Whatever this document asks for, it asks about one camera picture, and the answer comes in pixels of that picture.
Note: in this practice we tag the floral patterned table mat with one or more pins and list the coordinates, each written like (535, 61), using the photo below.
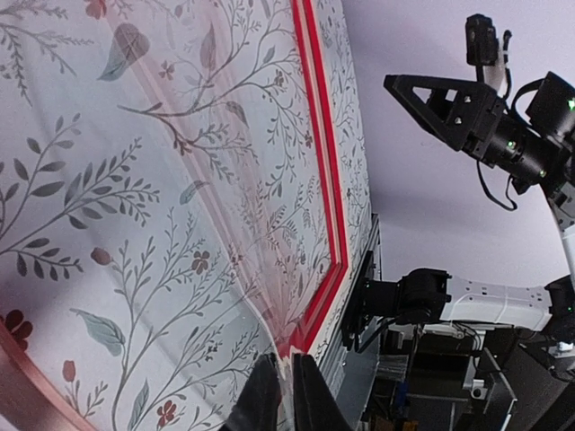
(135, 179)

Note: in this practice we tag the aluminium front rail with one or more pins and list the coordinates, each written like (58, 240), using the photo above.
(350, 375)

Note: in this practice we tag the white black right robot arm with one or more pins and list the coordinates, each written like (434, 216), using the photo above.
(484, 199)

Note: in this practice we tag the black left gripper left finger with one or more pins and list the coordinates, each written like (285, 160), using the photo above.
(257, 406)

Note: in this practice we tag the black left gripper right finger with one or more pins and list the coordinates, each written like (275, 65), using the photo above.
(315, 408)

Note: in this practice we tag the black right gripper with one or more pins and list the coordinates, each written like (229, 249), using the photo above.
(468, 116)

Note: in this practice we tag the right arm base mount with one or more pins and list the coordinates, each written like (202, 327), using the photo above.
(370, 298)

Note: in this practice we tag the red wooden picture frame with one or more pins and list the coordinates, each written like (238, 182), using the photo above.
(323, 179)

